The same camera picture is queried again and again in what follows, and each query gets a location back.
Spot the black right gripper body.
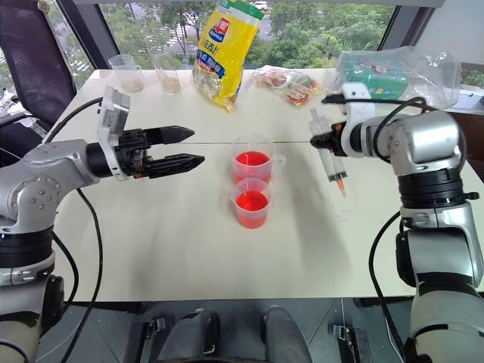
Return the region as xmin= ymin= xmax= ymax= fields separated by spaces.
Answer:
xmin=327 ymin=121 xmax=350 ymax=158

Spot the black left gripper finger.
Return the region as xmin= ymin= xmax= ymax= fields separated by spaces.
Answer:
xmin=144 ymin=125 xmax=196 ymax=147
xmin=144 ymin=153 xmax=206 ymax=180

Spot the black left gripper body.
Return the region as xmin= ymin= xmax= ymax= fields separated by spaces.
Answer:
xmin=114 ymin=128 xmax=154 ymax=179

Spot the clear syringe with orange tip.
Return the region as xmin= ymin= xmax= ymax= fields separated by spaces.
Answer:
xmin=307 ymin=107 xmax=349 ymax=199

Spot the tall clear cup with grains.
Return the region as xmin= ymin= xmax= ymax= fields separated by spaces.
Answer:
xmin=150 ymin=46 xmax=182 ymax=96

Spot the large cup of red liquid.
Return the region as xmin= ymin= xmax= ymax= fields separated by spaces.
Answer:
xmin=231 ymin=134 xmax=287 ymax=187

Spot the clear measuring cup with grains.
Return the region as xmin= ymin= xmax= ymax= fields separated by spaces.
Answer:
xmin=107 ymin=54 xmax=146 ymax=93

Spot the small cup of red liquid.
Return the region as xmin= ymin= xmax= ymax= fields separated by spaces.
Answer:
xmin=226 ymin=177 xmax=275 ymax=229

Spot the clear bag of snack packets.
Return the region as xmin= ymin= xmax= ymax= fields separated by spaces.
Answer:
xmin=247 ymin=64 xmax=327 ymax=110

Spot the clear bag with green box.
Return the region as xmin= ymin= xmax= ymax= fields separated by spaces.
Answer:
xmin=332 ymin=45 xmax=464 ymax=112

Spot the yellow snack bag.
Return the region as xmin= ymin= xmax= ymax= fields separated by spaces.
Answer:
xmin=192 ymin=0 xmax=266 ymax=115

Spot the black mesh office chair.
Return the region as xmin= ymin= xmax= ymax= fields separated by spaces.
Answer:
xmin=0 ymin=0 xmax=79 ymax=168

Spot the black table leg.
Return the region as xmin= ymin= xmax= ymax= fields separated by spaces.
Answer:
xmin=331 ymin=298 xmax=376 ymax=363
xmin=127 ymin=300 xmax=168 ymax=363

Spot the grey rounded shape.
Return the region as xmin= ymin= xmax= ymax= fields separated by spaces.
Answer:
xmin=156 ymin=309 xmax=221 ymax=363
xmin=262 ymin=306 xmax=313 ymax=363

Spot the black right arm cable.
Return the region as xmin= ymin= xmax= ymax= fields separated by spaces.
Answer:
xmin=321 ymin=95 xmax=442 ymax=363

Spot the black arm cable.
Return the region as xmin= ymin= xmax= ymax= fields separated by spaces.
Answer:
xmin=321 ymin=95 xmax=442 ymax=363
xmin=42 ymin=97 xmax=105 ymax=363

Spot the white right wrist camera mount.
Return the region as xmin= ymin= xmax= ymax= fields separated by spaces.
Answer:
xmin=341 ymin=82 xmax=378 ymax=158

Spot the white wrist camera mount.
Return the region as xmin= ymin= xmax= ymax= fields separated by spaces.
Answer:
xmin=341 ymin=82 xmax=378 ymax=158
xmin=95 ymin=85 xmax=132 ymax=182

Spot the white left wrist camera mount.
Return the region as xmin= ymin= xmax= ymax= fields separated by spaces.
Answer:
xmin=95 ymin=85 xmax=132 ymax=182

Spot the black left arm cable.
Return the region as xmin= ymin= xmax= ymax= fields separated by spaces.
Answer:
xmin=42 ymin=97 xmax=105 ymax=363

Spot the dark window frame post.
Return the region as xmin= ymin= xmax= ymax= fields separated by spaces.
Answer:
xmin=55 ymin=0 xmax=123 ymax=71
xmin=377 ymin=0 xmax=436 ymax=51

